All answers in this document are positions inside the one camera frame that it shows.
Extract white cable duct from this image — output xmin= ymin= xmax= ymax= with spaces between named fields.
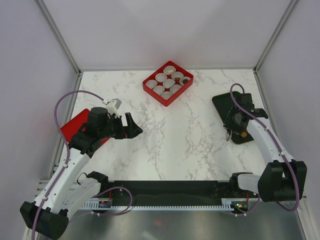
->
xmin=80 ymin=198 xmax=249 ymax=212

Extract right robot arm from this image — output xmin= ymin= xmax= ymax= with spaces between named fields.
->
xmin=223 ymin=106 xmax=307 ymax=202

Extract metal tongs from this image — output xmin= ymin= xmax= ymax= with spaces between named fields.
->
xmin=223 ymin=106 xmax=236 ymax=141

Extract red box lid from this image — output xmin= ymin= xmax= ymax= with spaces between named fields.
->
xmin=61 ymin=109 xmax=105 ymax=154

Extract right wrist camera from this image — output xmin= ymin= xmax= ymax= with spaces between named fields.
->
xmin=235 ymin=93 xmax=255 ymax=110

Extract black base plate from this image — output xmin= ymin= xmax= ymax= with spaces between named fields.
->
xmin=100 ymin=180 xmax=258 ymax=206

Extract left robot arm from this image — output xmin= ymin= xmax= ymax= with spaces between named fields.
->
xmin=20 ymin=107 xmax=143 ymax=240

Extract red chocolate box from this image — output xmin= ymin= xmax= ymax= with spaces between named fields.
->
xmin=142 ymin=61 xmax=194 ymax=107

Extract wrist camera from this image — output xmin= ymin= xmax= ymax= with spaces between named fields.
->
xmin=235 ymin=93 xmax=255 ymax=110
xmin=102 ymin=98 xmax=122 ymax=115

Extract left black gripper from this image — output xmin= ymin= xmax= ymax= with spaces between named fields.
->
xmin=99 ymin=112 xmax=142 ymax=140

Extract dark green tray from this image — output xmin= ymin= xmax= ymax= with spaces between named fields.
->
xmin=211 ymin=92 xmax=254 ymax=145

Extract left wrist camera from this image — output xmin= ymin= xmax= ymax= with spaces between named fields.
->
xmin=102 ymin=98 xmax=122 ymax=115

